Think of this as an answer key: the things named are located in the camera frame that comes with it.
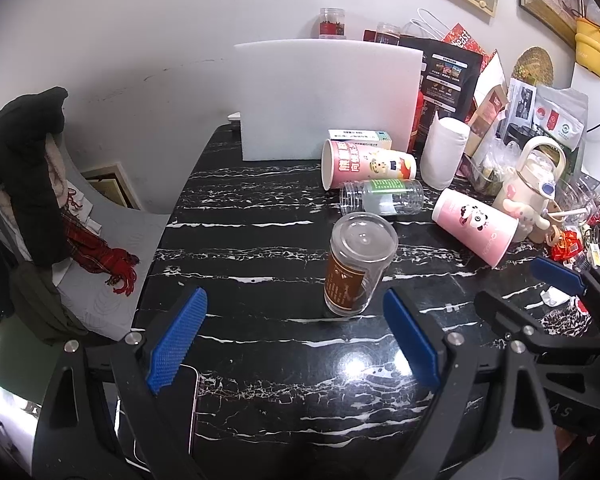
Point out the round woven fan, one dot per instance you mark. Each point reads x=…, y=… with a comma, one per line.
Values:
x=532, y=62

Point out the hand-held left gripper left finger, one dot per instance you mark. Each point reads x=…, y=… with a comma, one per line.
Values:
x=177, y=340

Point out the clear plastic container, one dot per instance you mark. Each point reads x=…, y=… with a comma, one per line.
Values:
x=490, y=167

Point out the pink red cartoon paper cup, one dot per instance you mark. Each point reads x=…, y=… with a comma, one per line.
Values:
x=367, y=162

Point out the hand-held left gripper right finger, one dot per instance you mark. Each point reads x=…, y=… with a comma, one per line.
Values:
x=412, y=340

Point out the crumpled white paper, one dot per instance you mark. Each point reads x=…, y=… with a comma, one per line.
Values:
x=552, y=296

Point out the black coat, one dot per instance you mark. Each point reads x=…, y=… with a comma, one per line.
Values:
x=22, y=170

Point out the clear jar with red contents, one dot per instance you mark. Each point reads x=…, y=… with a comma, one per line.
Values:
x=331, y=22

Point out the small white green box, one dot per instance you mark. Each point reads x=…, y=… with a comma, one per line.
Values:
x=360, y=136

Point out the smartphone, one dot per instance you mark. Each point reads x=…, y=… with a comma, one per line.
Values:
x=191, y=410

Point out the yellow plastic container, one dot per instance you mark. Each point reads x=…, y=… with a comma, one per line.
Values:
x=597, y=47

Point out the clear green label plastic jar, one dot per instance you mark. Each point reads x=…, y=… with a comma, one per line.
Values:
x=382, y=197

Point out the white foil pouch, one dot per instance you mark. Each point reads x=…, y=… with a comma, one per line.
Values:
x=562, y=115

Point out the pink panda paper cup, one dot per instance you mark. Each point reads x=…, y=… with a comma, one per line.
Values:
x=475, y=226

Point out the white foam board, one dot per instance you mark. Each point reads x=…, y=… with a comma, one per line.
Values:
x=325, y=100

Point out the red candy wrappers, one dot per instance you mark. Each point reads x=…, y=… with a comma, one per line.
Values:
x=565, y=247

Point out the clear brown label plastic cup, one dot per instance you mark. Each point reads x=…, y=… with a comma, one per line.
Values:
x=357, y=270

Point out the black printed bag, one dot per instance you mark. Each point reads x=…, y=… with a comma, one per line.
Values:
x=447, y=82

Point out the red plaid scarf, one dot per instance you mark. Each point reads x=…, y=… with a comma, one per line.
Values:
x=92, y=245

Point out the cream kettle bottle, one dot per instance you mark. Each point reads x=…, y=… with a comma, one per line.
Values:
x=530, y=182

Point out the dark green bag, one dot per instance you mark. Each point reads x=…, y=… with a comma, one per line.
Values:
x=42, y=305

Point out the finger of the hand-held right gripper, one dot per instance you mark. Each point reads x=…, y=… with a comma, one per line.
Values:
x=557, y=276
x=502, y=312

